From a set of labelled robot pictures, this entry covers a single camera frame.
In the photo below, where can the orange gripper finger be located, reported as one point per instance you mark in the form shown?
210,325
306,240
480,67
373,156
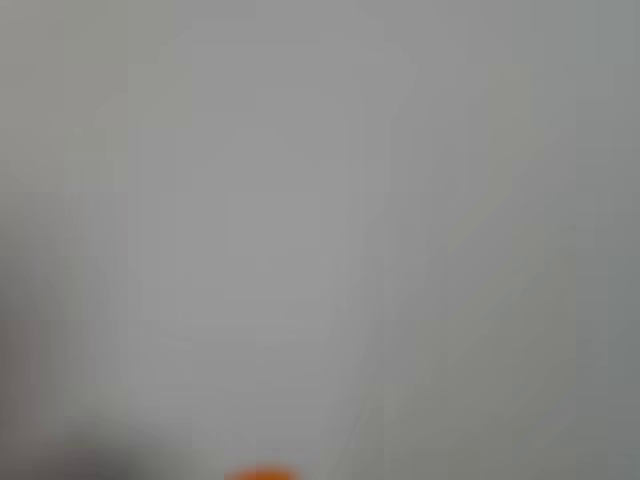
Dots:
262,474

